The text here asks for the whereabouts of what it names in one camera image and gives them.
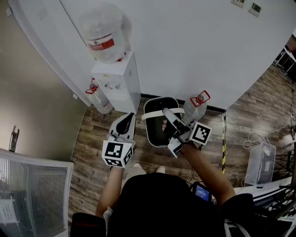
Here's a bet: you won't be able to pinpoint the person's black shirt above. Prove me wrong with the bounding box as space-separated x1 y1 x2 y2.
106 172 278 237

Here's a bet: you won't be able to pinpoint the grey-brown door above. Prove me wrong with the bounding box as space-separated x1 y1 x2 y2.
0 0 90 162

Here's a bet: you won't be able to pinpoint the large clear bottle red label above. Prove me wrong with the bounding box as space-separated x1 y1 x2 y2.
79 3 132 63

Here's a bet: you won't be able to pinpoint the yellow black hazard tape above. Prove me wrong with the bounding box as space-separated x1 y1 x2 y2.
221 115 227 175

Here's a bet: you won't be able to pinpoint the person's left forearm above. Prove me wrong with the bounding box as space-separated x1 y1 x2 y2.
96 165 126 218

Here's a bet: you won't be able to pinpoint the small black screen device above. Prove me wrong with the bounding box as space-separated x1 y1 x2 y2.
192 181 212 202

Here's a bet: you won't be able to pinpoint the white paper sheet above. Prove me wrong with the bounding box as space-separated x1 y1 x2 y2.
0 199 20 226

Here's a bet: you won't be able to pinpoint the person's beige trousers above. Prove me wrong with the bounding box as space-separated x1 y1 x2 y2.
124 168 147 186

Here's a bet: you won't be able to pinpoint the black office furniture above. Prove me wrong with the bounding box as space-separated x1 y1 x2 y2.
274 45 296 75

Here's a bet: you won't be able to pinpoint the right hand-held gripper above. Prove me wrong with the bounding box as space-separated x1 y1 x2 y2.
162 107 213 159

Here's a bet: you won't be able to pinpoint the black bag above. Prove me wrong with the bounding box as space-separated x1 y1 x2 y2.
70 212 107 237

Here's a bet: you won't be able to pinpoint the white slatted cabinet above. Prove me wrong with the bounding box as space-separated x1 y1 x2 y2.
0 148 74 237

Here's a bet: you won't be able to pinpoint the person's right forearm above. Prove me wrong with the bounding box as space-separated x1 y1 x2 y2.
180 143 236 206

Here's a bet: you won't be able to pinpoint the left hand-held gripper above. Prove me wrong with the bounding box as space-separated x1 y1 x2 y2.
101 112 136 168

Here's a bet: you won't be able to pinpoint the white water dispenser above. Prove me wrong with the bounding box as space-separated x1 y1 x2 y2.
91 51 142 114

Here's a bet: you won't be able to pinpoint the white cable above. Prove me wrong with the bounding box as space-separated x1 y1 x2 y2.
242 111 296 150

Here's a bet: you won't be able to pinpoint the white table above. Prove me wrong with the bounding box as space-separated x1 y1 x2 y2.
233 177 293 202

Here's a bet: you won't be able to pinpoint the clear water bottle red handle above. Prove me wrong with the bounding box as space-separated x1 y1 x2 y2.
85 78 114 115
182 90 211 127

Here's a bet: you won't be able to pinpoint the black waste bin white rim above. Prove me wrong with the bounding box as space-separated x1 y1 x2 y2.
141 96 185 148

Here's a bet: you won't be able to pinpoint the black metal rack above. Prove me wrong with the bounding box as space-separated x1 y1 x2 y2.
252 148 296 218

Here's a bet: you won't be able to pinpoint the clear plastic storage box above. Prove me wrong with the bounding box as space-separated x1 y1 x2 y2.
244 141 277 185

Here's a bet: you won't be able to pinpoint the metal door handle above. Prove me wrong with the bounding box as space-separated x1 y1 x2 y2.
9 126 20 152

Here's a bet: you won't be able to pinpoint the black cable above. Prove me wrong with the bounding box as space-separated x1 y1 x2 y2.
191 166 199 186

